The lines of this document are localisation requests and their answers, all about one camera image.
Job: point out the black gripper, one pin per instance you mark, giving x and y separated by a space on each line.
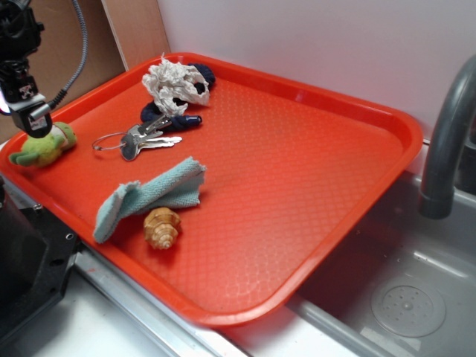
21 37

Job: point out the green plush animal toy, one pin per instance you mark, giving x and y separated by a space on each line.
41 152

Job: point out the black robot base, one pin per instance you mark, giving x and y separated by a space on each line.
37 253

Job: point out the brown cardboard panel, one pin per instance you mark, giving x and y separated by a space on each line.
117 34

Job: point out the crumpled white paper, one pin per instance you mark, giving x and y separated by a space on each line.
173 86

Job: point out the light blue cloth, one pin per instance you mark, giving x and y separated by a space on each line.
176 188

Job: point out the tan seashell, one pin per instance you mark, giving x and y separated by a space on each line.
162 227

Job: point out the grey plastic sink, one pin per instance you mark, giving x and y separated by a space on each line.
399 284

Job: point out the grey faucet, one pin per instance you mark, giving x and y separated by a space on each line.
450 161

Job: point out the silver keys on ring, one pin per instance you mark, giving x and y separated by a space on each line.
148 135

